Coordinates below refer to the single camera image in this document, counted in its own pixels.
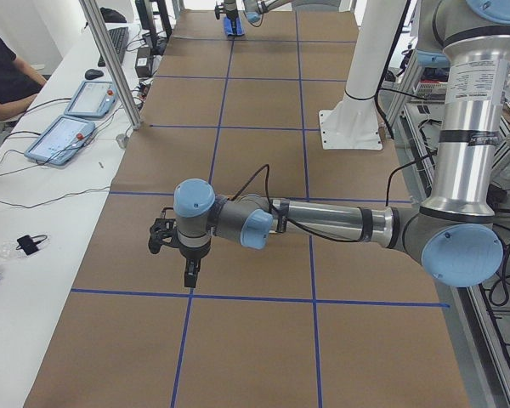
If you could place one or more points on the far teach pendant tablet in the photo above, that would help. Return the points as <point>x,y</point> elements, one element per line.
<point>92,100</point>

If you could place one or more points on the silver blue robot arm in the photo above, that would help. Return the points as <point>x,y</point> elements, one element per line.
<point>253,9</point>
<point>450,235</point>

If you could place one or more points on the black computer mouse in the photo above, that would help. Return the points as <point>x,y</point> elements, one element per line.
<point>92,74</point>

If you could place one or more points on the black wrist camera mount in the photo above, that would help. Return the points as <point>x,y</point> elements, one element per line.
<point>163,233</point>

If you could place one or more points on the blue towel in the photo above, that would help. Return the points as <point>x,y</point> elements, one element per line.
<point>233,28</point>

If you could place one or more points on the black power adapter box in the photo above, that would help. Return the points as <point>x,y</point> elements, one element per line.
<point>144,62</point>

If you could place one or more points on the person in black shirt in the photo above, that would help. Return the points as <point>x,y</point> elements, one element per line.
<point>20,83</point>

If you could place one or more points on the black monitor stand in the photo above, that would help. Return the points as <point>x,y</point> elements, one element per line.
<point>147,19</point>

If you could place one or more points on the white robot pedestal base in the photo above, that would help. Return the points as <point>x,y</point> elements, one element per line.
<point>353,123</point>

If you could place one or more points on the aluminium frame post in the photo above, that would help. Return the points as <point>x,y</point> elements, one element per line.
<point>105,46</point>

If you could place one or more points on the clear plastic bag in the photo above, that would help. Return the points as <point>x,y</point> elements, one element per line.
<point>10,251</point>

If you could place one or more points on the small silver metal cylinder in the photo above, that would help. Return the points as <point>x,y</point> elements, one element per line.
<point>122,140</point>

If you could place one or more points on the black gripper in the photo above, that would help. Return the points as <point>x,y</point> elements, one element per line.
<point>191,253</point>
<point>230,10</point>

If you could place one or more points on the teach pendant tablet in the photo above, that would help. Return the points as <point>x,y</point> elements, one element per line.
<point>92,100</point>
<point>60,141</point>

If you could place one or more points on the near teach pendant tablet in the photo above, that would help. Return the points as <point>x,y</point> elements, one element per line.
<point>60,141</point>

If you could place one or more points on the small black device with cable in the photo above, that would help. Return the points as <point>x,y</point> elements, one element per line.
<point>29,244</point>

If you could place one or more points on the black keyboard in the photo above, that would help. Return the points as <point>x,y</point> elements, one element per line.
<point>119,38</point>

